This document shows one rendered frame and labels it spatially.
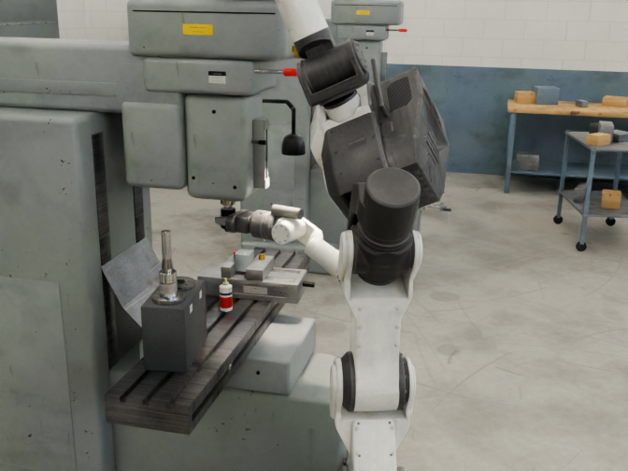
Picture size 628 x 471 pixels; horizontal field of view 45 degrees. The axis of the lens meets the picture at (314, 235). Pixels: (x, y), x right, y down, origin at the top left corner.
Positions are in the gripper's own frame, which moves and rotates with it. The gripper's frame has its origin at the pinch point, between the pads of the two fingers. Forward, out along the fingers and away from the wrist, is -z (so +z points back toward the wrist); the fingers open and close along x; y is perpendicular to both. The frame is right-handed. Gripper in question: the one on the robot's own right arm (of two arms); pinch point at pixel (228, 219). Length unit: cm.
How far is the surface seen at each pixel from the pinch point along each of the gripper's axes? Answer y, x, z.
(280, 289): 25.5, -12.0, 12.0
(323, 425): 59, 6, 38
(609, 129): 29, -446, 54
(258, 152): -22.1, -0.8, 11.1
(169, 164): -19.0, 15.1, -10.0
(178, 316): 13.7, 43.9, 14.3
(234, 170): -18.1, 8.2, 8.3
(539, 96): 26, -606, -37
